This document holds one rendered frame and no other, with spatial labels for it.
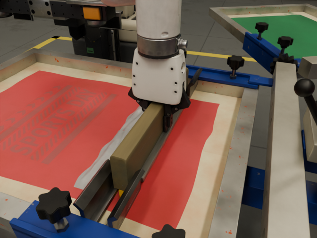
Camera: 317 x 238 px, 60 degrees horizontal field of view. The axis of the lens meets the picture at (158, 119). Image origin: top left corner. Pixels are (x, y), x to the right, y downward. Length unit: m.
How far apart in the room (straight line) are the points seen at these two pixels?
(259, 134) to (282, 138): 1.78
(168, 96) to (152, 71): 0.06
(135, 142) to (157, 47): 0.16
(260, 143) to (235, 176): 1.72
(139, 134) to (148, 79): 0.11
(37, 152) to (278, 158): 0.47
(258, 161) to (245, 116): 1.42
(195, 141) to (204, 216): 0.19
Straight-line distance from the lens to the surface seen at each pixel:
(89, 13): 1.07
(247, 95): 0.75
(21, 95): 0.87
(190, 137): 0.63
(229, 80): 0.78
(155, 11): 0.45
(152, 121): 0.50
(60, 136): 0.66
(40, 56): 1.05
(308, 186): 0.64
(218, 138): 0.63
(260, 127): 2.39
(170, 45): 0.47
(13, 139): 0.70
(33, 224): 0.45
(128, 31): 1.65
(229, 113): 0.72
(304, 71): 0.90
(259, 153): 2.13
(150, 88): 0.52
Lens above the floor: 1.35
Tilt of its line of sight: 35 degrees down
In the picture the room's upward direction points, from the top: straight up
